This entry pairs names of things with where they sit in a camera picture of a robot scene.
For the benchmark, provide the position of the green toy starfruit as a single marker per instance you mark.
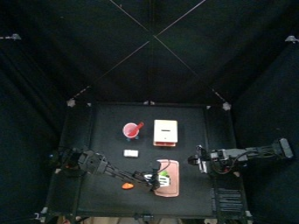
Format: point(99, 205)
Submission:
point(163, 173)

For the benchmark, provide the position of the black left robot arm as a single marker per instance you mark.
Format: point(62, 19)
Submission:
point(95, 164)

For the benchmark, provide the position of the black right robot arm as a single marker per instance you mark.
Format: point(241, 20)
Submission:
point(257, 151)

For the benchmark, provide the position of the pink rectangular plate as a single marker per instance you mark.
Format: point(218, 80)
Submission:
point(174, 178)

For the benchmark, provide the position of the orange toy carrot green top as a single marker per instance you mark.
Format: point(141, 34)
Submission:
point(127, 185)

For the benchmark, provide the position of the white sliced toy block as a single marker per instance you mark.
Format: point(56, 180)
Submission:
point(131, 153)

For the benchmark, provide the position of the white toy box red base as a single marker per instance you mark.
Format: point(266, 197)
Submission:
point(166, 131)

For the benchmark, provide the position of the black table edge clamp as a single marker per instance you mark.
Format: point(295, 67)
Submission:
point(145, 217)

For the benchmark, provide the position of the red plastic cup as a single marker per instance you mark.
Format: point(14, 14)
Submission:
point(130, 130)

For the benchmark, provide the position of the red plastic spoon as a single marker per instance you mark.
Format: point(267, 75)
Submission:
point(138, 126)

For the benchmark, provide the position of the silver table edge clamp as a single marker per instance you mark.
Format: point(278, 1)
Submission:
point(40, 215)
point(247, 216)

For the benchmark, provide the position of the silver frame corner bracket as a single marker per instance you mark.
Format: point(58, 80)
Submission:
point(291, 39)
point(226, 106)
point(71, 102)
point(15, 37)
point(149, 102)

